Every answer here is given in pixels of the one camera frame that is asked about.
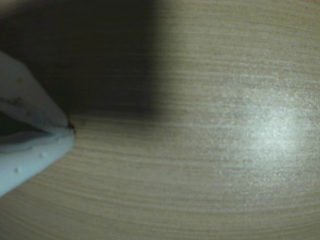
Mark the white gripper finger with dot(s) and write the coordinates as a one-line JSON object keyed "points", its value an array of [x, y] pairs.
{"points": [[30, 95], [30, 162]]}

